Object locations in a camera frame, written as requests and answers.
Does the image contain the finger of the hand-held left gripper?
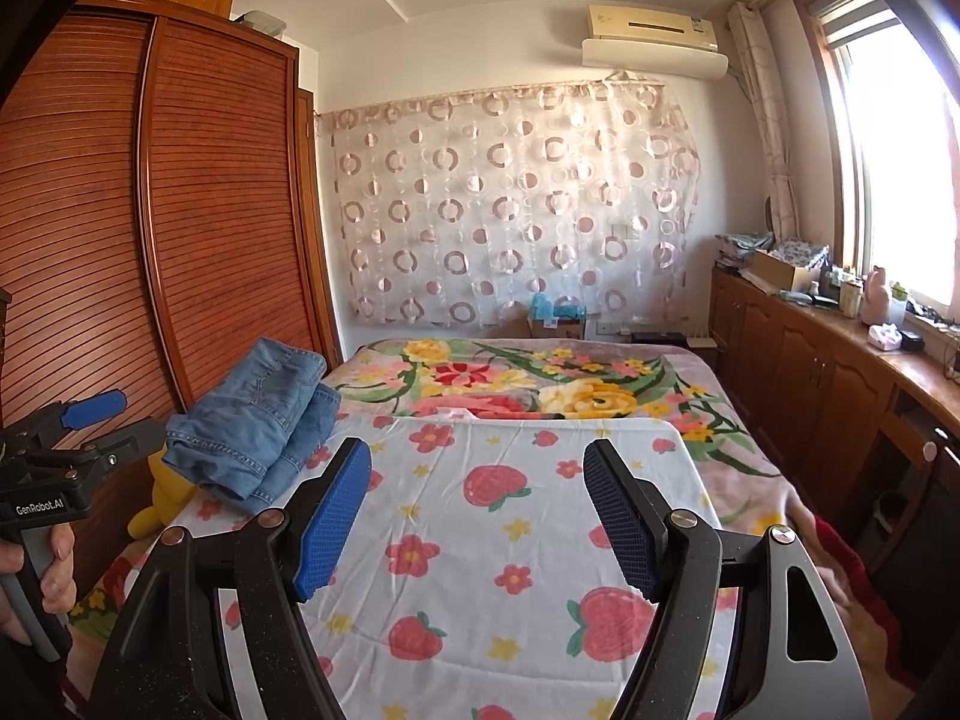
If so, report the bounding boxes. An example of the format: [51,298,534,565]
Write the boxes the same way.
[60,388,128,428]
[94,420,166,477]

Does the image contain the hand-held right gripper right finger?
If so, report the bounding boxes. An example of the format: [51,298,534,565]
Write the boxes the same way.
[583,439,871,720]

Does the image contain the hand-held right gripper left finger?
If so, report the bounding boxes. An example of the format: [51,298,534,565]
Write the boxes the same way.
[88,436,374,720]

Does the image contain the blue denim pants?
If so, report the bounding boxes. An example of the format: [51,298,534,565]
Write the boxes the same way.
[163,337,342,503]

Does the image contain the person's left hand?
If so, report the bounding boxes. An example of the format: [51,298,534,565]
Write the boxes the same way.
[0,521,77,646]

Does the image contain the yellow plush toy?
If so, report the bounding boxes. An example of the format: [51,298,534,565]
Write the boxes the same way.
[127,442,200,541]

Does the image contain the floral blanket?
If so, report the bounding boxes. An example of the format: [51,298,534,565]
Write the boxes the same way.
[67,337,893,720]

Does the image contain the slatted wooden wardrobe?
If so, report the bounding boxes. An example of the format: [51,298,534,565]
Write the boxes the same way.
[0,0,346,601]

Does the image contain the box with blue item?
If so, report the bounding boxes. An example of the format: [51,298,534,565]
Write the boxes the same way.
[527,294,590,340]

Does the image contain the wooden counter cabinet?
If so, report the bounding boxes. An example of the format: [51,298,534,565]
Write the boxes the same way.
[709,270,960,586]

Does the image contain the dark red blanket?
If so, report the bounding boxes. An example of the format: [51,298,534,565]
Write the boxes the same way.
[806,514,905,668]

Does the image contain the cardboard box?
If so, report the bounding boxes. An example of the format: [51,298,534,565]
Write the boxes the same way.
[750,244,826,293]

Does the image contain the circle-patterned sheer curtain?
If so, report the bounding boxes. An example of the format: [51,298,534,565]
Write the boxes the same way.
[319,75,702,331]

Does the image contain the grey box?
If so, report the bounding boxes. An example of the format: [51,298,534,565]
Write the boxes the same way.
[236,10,287,38]

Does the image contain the patterned window curtain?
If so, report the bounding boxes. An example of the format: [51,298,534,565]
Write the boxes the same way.
[726,1,800,245]

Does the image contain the window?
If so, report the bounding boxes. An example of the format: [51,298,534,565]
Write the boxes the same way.
[795,0,960,323]

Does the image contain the wall air conditioner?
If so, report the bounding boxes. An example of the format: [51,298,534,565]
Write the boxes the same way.
[581,4,730,80]

